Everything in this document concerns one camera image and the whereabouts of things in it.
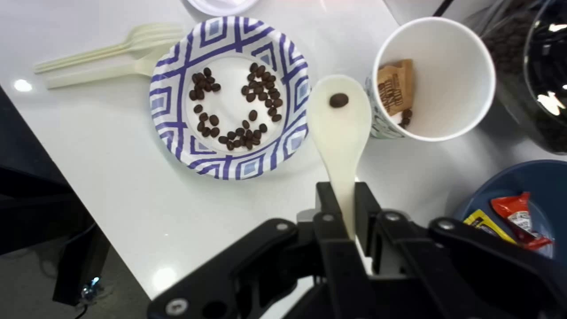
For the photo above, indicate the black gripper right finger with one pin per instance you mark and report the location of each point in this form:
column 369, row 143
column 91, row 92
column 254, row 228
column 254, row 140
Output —
column 415, row 273

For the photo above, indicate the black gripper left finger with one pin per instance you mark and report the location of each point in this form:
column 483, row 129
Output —
column 346, row 276

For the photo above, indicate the cream plastic spoon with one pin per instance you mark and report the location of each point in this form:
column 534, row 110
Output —
column 341, row 136

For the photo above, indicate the coffee bean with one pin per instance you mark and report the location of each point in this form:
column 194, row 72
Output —
column 339, row 99

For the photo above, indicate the dark blue bowl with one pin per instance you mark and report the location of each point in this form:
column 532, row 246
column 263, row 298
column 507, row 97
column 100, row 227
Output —
column 546, row 184

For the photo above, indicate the white paper cup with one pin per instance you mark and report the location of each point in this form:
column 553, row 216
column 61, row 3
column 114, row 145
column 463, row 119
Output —
column 454, row 81

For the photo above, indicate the yellow sauce packet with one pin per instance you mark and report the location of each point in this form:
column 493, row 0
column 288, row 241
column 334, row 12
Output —
column 484, row 221

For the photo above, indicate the red ketchup packet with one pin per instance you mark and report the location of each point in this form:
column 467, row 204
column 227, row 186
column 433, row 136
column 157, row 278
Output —
column 514, row 209

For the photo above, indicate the shiny metal kettle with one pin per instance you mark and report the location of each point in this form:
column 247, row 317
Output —
column 529, row 44

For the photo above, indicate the cream plastic knife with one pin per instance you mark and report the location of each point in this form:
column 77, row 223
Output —
column 142, row 65

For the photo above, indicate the cream plastic fork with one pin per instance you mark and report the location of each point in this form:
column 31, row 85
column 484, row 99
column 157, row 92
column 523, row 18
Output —
column 139, row 39

